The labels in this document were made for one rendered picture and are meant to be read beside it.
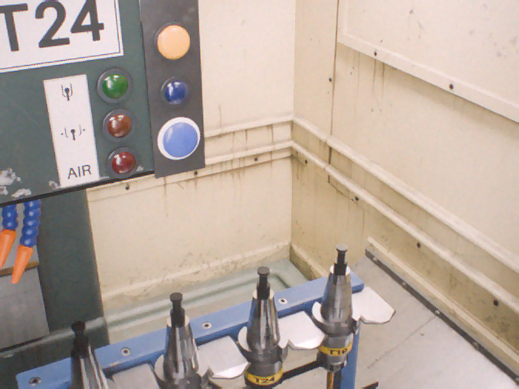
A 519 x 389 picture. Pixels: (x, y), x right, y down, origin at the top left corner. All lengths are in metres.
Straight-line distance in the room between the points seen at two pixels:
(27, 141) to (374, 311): 0.56
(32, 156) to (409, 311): 1.16
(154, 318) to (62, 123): 1.44
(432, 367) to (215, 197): 0.77
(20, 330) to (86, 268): 0.17
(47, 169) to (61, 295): 0.90
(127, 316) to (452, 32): 1.14
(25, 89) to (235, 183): 1.41
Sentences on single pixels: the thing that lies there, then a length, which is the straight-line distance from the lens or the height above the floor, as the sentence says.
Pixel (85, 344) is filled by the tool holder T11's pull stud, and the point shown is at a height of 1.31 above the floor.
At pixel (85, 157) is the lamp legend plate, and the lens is 0.53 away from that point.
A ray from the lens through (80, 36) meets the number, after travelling 0.50.
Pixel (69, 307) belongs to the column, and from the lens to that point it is 1.44.
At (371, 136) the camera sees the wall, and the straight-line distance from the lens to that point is 1.57.
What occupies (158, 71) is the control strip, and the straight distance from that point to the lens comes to 0.52.
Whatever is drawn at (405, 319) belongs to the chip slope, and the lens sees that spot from 1.55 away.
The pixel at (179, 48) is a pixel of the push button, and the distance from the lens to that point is 0.52.
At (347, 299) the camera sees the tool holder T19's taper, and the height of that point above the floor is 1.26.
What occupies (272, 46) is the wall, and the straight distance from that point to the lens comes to 1.78.
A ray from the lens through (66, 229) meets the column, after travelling 1.35.
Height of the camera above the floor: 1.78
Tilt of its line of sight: 28 degrees down
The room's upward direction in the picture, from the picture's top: straight up
